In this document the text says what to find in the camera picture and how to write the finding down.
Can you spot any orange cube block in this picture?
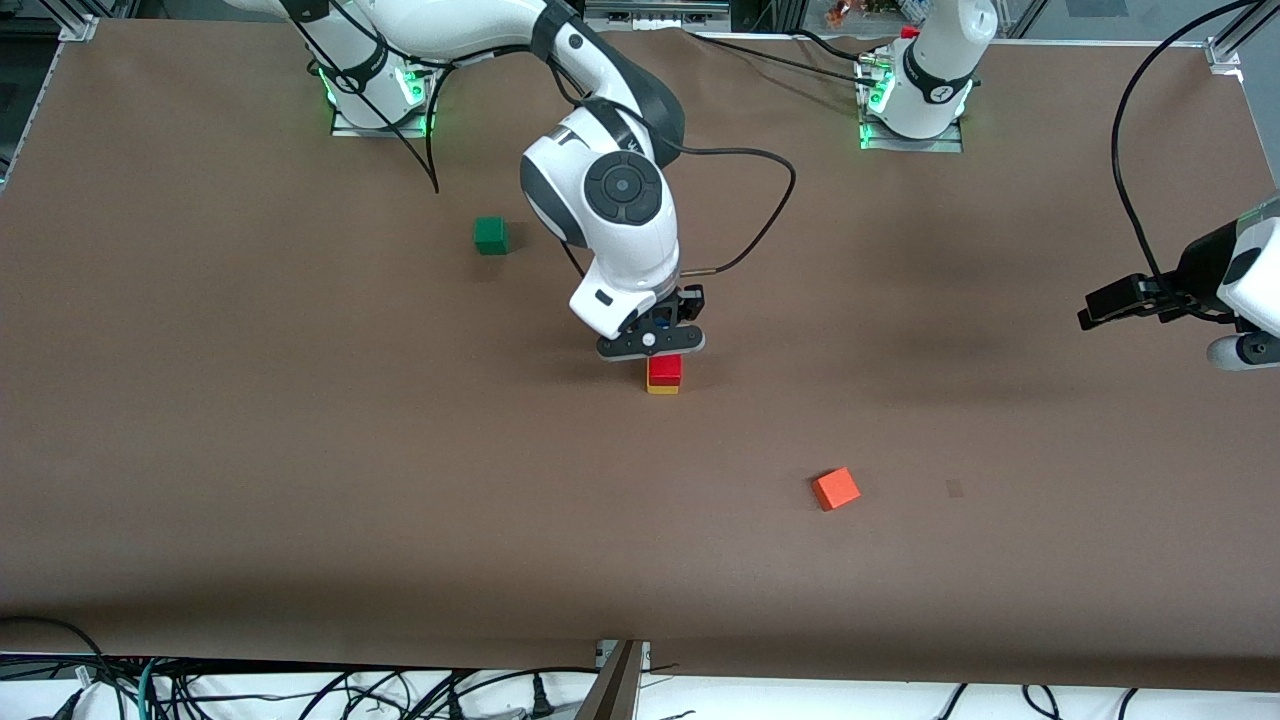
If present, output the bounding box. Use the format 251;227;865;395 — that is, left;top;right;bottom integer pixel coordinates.
810;466;862;513

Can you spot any brown paper table cover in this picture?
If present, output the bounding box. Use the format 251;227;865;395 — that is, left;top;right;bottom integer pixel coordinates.
0;18;1280;693

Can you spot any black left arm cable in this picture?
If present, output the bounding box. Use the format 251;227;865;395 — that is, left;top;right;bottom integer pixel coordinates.
1111;0;1263;293

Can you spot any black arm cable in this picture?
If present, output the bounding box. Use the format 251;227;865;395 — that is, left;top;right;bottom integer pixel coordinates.
298;10;799;277
1111;0;1263;293

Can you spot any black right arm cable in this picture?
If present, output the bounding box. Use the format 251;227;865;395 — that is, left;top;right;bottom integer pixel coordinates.
298;10;799;277

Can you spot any black base cable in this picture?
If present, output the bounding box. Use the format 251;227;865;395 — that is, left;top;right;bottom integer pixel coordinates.
688;32;876;85
790;28;886;63

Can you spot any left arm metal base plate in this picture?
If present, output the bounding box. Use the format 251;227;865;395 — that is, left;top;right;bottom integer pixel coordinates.
857;58;967;154

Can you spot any aluminium frame rail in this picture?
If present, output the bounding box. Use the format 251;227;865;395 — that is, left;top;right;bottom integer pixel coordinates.
584;0;732;32

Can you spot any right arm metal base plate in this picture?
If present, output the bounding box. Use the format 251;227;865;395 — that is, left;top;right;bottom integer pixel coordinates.
329;60;439;140

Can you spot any metal table edge bracket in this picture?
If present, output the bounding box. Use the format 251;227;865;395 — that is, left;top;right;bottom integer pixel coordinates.
574;639;652;720

